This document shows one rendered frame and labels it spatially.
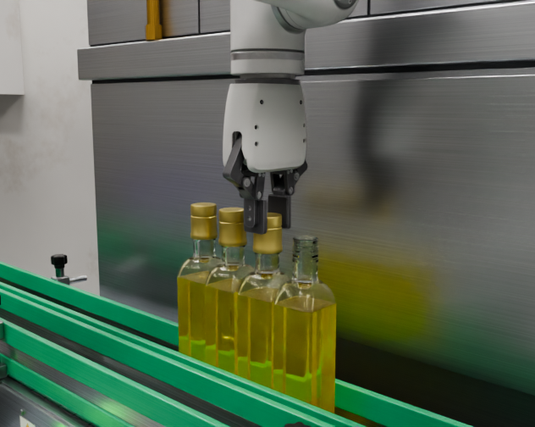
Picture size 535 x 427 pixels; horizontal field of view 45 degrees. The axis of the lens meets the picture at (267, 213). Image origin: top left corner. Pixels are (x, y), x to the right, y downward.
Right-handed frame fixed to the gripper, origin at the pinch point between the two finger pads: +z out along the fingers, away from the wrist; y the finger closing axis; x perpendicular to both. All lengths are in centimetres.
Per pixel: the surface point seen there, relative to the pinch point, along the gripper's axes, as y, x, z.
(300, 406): 4.1, 8.6, 20.0
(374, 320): -12.1, 7.5, 14.5
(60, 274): -6, -58, 19
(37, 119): -133, -296, -4
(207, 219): 0.4, -10.0, 1.8
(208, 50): -13.2, -24.0, -20.8
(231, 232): 1.3, -4.7, 2.7
